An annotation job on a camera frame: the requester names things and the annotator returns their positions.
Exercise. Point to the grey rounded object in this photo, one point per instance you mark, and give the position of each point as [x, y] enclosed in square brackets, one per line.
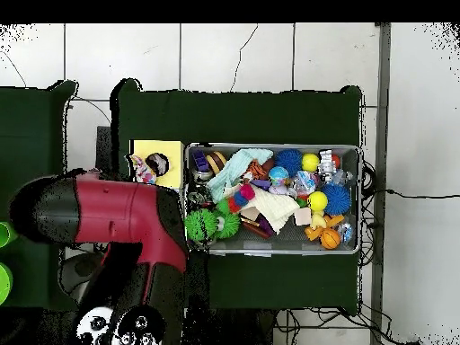
[77, 267]

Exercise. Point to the blue spiky rubber ball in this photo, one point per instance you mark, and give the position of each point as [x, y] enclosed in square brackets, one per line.
[289, 161]

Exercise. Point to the green spiky rubber ball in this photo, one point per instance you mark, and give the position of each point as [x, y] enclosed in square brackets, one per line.
[200, 224]

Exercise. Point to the blue globe ball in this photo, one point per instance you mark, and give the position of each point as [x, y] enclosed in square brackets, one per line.
[278, 175]

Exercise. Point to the dark green side table cloth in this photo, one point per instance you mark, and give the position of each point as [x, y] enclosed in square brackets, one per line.
[28, 125]

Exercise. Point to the green plastic cup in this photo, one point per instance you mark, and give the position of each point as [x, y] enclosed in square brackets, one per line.
[3, 235]

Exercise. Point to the mint green cloth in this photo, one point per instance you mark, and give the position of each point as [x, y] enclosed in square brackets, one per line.
[233, 169]

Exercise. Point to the green round plastic object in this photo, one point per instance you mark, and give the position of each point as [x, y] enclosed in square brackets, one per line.
[4, 284]

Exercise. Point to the clear mesh bin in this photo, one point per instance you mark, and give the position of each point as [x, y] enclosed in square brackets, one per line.
[305, 246]

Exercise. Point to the wooden box with three holes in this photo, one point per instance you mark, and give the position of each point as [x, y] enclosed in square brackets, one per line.
[172, 149]

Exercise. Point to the cream ribbed cloth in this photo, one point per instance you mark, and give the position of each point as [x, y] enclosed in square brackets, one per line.
[275, 208]

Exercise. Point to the orange toy basketball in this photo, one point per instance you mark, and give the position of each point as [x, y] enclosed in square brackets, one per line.
[330, 238]

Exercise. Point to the white toy robot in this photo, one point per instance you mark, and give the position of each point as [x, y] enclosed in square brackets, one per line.
[327, 165]

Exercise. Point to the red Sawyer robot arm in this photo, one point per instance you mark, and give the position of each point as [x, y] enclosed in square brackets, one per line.
[115, 208]

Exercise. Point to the yellow foam ball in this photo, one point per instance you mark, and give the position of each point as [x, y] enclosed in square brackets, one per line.
[317, 200]

